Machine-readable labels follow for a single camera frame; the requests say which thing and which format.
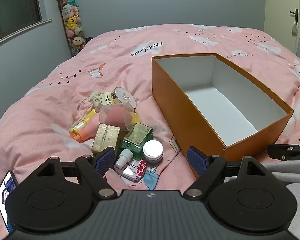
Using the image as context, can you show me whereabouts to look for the grey cloth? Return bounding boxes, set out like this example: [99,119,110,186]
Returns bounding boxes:
[262,162,300,240]

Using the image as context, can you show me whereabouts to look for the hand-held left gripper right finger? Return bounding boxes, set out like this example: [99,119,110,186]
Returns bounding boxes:
[183,146,272,200]

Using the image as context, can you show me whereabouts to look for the black door handle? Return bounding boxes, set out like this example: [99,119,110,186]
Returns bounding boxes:
[289,9,299,25]

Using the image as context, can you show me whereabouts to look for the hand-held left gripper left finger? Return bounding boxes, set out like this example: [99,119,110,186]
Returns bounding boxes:
[27,147,118,200]

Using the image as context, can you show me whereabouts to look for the tube of plush toys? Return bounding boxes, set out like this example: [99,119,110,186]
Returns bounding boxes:
[56,0,87,58]

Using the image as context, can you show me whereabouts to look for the orange cardboard box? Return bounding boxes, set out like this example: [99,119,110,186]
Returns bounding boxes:
[151,53,294,179]

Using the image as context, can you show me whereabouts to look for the pink makeup sponge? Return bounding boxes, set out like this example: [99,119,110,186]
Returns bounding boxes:
[106,107,127,127]

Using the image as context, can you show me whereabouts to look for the yellow bottle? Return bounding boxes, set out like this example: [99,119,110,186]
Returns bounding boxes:
[70,109,102,133]

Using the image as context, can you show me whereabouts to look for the window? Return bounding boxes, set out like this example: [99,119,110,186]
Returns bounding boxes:
[0,0,52,48]

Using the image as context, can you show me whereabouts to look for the pink bottle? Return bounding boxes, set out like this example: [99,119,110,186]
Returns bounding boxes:
[69,119,101,142]

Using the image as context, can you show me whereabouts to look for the red white mint tin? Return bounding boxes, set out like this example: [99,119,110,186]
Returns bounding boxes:
[114,158,148,182]

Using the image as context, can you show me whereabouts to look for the green spray bottle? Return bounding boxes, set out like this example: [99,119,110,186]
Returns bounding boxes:
[114,122,153,169]

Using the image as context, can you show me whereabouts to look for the white jar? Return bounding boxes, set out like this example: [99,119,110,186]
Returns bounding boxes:
[142,140,164,164]

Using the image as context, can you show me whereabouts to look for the cream door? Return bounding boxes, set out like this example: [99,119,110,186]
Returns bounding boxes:
[264,0,300,55]

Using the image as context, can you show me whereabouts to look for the clear egg-shaped case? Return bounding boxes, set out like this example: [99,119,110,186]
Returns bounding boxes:
[99,104,140,132]

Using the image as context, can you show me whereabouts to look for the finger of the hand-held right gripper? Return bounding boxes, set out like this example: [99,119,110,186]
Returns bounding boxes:
[267,141,300,161]

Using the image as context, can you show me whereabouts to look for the cream drawstring pouch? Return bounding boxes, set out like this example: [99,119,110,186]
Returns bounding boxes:
[77,91,115,113]

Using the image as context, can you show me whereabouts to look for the smartphone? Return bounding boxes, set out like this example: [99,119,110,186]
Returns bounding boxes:
[0,170,19,233]

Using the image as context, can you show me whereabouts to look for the gold box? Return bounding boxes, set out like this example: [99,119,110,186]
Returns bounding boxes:
[91,123,121,155]

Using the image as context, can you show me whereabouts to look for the round white gold compact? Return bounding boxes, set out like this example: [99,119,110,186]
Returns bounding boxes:
[111,87,137,109]

